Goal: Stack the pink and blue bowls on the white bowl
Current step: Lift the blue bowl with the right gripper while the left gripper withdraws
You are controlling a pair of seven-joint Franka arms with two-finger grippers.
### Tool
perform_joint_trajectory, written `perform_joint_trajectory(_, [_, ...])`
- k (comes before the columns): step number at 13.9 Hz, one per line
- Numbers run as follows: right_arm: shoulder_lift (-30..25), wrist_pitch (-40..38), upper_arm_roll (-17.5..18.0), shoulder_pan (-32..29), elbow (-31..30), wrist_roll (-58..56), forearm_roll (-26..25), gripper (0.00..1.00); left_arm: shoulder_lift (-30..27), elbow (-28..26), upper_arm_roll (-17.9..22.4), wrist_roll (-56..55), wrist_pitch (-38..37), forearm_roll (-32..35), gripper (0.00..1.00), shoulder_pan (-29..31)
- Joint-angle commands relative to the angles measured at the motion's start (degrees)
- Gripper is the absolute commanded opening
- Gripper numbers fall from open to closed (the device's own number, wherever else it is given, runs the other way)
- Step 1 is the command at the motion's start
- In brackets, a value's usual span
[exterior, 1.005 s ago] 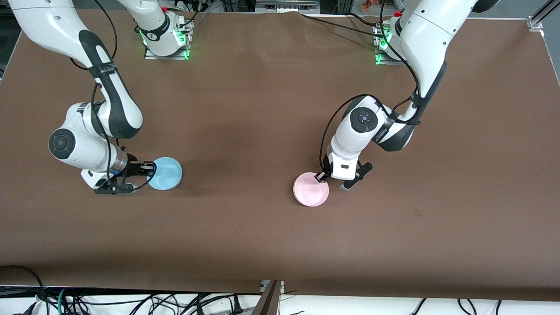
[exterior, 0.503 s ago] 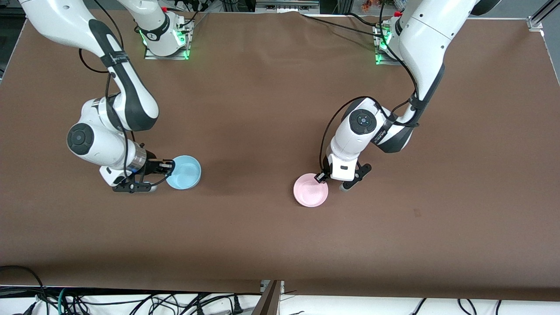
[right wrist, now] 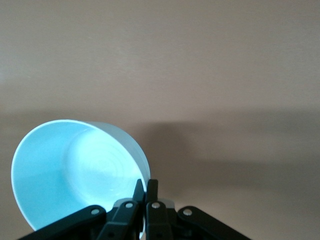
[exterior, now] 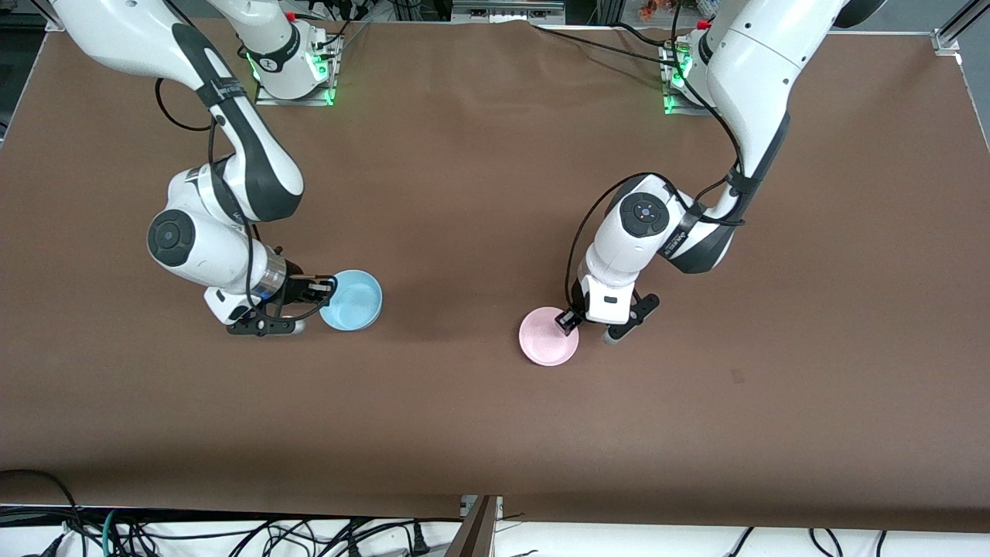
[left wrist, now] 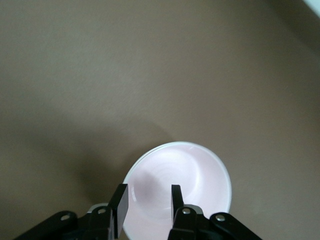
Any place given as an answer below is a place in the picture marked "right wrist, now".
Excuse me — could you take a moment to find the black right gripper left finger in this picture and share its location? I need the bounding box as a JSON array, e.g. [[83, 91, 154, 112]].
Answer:
[[16, 178, 146, 240]]

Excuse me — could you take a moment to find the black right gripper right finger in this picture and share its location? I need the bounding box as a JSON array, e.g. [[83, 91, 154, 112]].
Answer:
[[145, 178, 254, 240]]

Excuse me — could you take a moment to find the light blue bowl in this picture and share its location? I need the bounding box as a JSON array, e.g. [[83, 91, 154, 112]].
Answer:
[[10, 119, 152, 240]]

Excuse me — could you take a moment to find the brown table cover sheet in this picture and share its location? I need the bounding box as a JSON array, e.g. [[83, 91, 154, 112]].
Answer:
[[0, 0, 320, 240]]

